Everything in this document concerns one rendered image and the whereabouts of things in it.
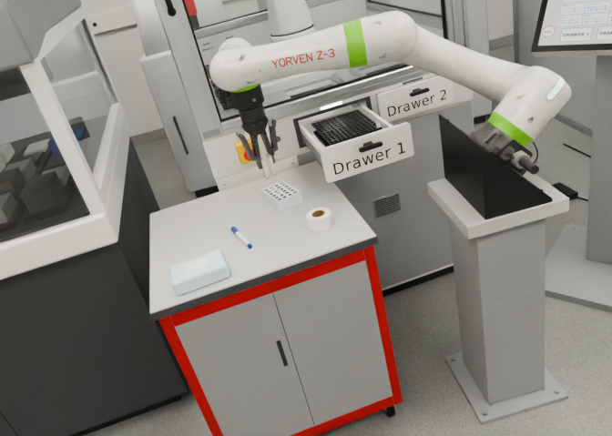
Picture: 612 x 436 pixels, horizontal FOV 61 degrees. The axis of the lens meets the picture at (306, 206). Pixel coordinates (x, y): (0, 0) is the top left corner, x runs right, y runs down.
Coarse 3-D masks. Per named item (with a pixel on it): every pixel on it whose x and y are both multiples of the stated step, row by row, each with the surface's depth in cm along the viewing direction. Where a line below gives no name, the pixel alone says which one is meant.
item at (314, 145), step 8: (344, 112) 189; (368, 112) 184; (312, 120) 188; (320, 120) 188; (376, 120) 178; (384, 120) 173; (304, 128) 182; (312, 128) 188; (304, 136) 182; (312, 136) 189; (312, 144) 172; (320, 144) 182; (312, 152) 176; (320, 160) 168
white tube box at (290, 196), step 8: (272, 184) 172; (280, 184) 171; (288, 184) 170; (264, 192) 168; (272, 192) 167; (280, 192) 166; (288, 192) 165; (296, 192) 164; (272, 200) 164; (280, 200) 161; (288, 200) 162; (296, 200) 164; (280, 208) 162
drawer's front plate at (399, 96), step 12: (420, 84) 188; (432, 84) 189; (444, 84) 191; (384, 96) 187; (396, 96) 188; (408, 96) 189; (420, 96) 190; (444, 96) 193; (384, 108) 188; (396, 108) 190; (420, 108) 192
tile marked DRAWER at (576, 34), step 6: (564, 30) 175; (570, 30) 173; (576, 30) 172; (582, 30) 171; (588, 30) 170; (564, 36) 174; (570, 36) 173; (576, 36) 172; (582, 36) 171; (588, 36) 169
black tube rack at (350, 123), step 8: (352, 112) 185; (360, 112) 183; (328, 120) 183; (336, 120) 181; (344, 120) 179; (352, 120) 177; (360, 120) 176; (368, 120) 174; (320, 128) 178; (328, 128) 176; (336, 128) 174; (344, 128) 173; (352, 128) 172; (360, 128) 170; (368, 128) 169; (320, 136) 180; (328, 136) 170; (336, 136) 169; (344, 136) 167; (360, 136) 172; (328, 144) 172
